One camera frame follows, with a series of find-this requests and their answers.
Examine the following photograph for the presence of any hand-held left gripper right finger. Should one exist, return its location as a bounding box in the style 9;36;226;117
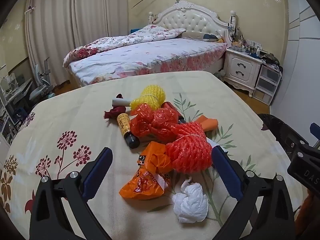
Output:
211;145;297;240

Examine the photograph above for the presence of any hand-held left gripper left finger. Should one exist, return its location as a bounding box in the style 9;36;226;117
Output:
29;147;113;240

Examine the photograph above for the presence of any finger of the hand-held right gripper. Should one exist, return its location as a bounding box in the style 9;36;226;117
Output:
296;122;320;157

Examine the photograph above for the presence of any black-lined trash bin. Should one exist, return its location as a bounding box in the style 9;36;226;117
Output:
257;114;300;161

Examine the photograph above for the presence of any red bubble wrap roll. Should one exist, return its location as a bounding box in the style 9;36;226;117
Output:
166;122;213;173

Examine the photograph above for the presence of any white tissue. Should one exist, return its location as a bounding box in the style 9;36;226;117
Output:
171;177;209;223

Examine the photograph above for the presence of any orange plastic bag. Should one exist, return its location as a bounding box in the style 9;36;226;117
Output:
119;141;173;201

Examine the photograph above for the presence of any yellow label brown bottle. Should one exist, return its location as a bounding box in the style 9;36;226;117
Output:
117;113;141;150

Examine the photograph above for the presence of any orange paper sheet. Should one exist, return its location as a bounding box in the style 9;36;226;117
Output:
199;116;218;132

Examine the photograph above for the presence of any white paper scrap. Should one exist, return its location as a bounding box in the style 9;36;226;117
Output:
207;139;228;155

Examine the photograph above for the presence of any dark red crumpled wrapper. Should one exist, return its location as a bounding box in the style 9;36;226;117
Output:
104;94;128;120

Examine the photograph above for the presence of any clear plastic drawer unit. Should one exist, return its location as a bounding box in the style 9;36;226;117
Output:
252;63;282;106

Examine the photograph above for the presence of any white paper tube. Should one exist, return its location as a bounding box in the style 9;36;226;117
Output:
111;98;131;107

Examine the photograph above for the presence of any red crumpled plastic bag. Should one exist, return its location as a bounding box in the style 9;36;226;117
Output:
129;102;187;143

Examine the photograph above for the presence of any white wardrobe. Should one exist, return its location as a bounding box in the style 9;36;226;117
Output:
269;0;320;130

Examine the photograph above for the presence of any yellow bubble wrap roll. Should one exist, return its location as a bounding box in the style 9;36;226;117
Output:
130;85;166;111

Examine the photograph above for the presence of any white nightstand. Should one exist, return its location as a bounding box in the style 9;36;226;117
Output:
222;48;263;97

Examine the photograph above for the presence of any clear plastic bag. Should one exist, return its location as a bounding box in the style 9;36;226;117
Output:
213;69;227;81

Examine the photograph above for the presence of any grey office chair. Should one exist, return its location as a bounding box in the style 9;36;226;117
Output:
29;59;56;102

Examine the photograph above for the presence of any clutter of small items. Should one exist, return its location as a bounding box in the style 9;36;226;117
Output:
228;25;279;64

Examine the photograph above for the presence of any floral bed sheet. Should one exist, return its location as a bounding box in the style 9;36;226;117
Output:
69;38;228;85

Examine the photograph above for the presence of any floral quilt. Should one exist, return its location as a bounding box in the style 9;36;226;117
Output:
62;25;187;68

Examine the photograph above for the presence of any beige pillow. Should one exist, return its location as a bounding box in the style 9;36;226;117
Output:
184;31;218;42

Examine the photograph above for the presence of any beige curtain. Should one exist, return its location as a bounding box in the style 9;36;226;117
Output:
25;0;76;82
74;0;130;53

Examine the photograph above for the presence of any white tufted bed frame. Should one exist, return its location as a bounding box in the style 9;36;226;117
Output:
68;0;233;87

